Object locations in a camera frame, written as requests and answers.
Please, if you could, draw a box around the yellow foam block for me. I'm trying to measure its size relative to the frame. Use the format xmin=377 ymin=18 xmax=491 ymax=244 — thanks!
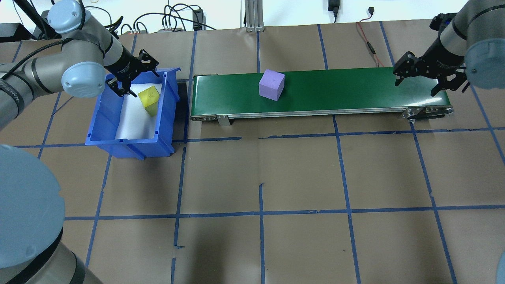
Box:
xmin=138 ymin=86 xmax=161 ymax=117

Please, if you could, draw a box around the purple foam block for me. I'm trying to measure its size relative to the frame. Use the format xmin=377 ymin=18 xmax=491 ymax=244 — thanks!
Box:
xmin=258 ymin=69 xmax=285 ymax=101

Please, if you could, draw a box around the white foam pad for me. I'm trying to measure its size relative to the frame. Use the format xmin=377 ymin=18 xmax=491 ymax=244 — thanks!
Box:
xmin=116 ymin=82 xmax=164 ymax=140

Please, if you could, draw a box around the green conveyor belt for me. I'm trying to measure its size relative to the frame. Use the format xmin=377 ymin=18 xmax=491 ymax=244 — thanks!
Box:
xmin=189 ymin=67 xmax=455 ymax=127

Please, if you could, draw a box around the blue plastic storage bin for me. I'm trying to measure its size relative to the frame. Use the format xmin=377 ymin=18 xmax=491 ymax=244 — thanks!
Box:
xmin=85 ymin=67 xmax=182 ymax=160

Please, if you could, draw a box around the white side table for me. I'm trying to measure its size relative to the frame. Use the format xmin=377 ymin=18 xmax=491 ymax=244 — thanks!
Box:
xmin=0 ymin=0 xmax=474 ymax=38

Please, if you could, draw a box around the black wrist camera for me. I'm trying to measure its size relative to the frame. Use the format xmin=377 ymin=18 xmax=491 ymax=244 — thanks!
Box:
xmin=429 ymin=13 xmax=454 ymax=32

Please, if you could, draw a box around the red conveyor cable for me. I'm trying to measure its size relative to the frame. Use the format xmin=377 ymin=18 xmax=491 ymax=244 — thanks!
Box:
xmin=356 ymin=6 xmax=385 ymax=67

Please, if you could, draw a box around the black cable bundle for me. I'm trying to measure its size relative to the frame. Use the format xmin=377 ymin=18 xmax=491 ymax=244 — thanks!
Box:
xmin=120 ymin=3 xmax=217 ymax=34

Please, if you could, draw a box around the aluminium profile post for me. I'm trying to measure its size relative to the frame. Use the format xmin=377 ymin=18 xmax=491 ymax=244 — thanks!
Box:
xmin=245 ymin=0 xmax=265 ymax=32

